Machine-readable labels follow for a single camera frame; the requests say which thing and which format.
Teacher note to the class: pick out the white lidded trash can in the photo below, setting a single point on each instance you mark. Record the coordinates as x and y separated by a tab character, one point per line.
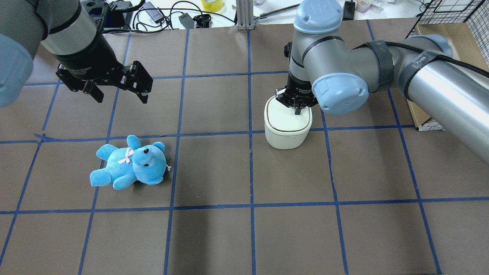
282	127

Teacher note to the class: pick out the blue teddy bear plush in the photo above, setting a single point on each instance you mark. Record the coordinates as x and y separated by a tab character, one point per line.
124	166

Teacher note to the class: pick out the aluminium frame post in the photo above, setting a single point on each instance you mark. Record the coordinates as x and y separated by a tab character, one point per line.
244	13

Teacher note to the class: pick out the yellow tape roll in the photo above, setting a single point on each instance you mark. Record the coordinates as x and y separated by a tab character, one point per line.
212	5

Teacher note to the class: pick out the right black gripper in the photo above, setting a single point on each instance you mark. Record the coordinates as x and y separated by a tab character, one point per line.
298	93

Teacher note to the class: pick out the white grid-pattern storage box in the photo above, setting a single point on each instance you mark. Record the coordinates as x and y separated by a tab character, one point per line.
460	22

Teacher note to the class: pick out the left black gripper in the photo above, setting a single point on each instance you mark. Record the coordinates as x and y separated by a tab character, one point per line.
88	54

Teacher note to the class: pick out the white paper cup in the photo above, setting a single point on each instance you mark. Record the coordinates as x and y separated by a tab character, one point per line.
363	6

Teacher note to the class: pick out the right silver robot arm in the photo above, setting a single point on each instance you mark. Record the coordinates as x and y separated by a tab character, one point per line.
322	70

